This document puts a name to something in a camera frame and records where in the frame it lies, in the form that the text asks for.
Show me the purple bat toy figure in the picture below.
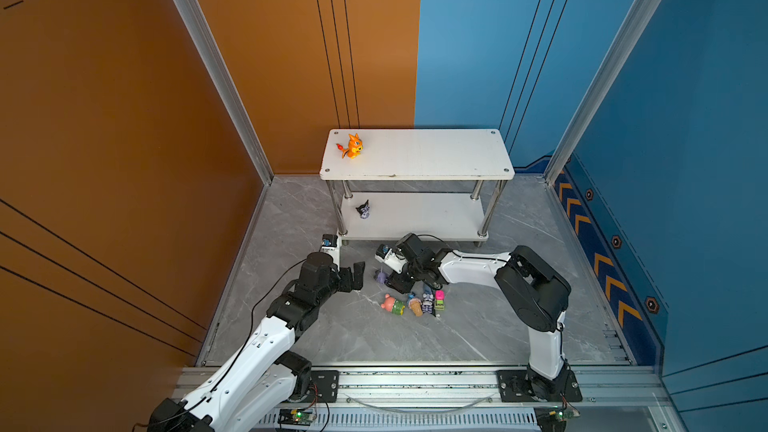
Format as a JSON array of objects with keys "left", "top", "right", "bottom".
[{"left": 374, "top": 270, "right": 389, "bottom": 285}]

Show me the black white kuromi toy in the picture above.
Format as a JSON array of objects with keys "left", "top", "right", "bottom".
[{"left": 356, "top": 200, "right": 370, "bottom": 220}]

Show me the orange fox toy figure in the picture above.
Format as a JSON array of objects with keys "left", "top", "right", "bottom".
[{"left": 336, "top": 133, "right": 364, "bottom": 159}]

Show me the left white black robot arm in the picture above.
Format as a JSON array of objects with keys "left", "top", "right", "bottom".
[{"left": 142, "top": 251, "right": 365, "bottom": 431}]

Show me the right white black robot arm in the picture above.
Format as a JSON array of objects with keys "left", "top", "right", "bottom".
[{"left": 376, "top": 233, "right": 583, "bottom": 405}]

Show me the white two-tier metal shelf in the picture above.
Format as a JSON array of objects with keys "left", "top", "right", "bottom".
[{"left": 319, "top": 129, "right": 515, "bottom": 243}]

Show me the pink green block toy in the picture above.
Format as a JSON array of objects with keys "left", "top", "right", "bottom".
[{"left": 433, "top": 290, "right": 445, "bottom": 312}]

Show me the ice cream cone toy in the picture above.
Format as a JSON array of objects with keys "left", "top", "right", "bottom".
[{"left": 406, "top": 293, "right": 423, "bottom": 317}]

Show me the grey purple kuromi toy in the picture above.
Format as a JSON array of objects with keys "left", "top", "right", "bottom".
[{"left": 421, "top": 290, "right": 435, "bottom": 315}]

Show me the pink pig green toy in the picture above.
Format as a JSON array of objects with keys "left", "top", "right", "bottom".
[{"left": 380, "top": 294, "right": 406, "bottom": 316}]

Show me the left green circuit board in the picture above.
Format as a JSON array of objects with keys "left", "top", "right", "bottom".
[{"left": 276, "top": 408, "right": 318, "bottom": 430}]

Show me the right circuit board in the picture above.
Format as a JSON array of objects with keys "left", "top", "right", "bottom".
[{"left": 534, "top": 408, "right": 581, "bottom": 432}]

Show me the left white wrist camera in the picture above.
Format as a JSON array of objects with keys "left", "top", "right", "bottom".
[{"left": 319, "top": 234, "right": 341, "bottom": 266}]

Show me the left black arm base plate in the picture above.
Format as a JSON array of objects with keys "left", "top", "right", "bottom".
[{"left": 288, "top": 370, "right": 339, "bottom": 404}]

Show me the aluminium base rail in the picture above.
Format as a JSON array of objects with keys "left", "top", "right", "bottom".
[{"left": 158, "top": 362, "right": 688, "bottom": 432}]

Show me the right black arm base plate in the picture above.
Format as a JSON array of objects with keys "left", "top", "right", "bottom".
[{"left": 496, "top": 365, "right": 583, "bottom": 403}]

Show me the left aluminium corner post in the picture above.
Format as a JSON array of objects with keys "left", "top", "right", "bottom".
[{"left": 172, "top": 0, "right": 274, "bottom": 186}]

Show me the aluminium corner post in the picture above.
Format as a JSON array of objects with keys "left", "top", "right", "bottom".
[
  {"left": 172, "top": 0, "right": 274, "bottom": 186},
  {"left": 543, "top": 0, "right": 662, "bottom": 187}
]

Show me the right aluminium corner post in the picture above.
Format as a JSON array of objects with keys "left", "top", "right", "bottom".
[{"left": 543, "top": 0, "right": 662, "bottom": 187}]

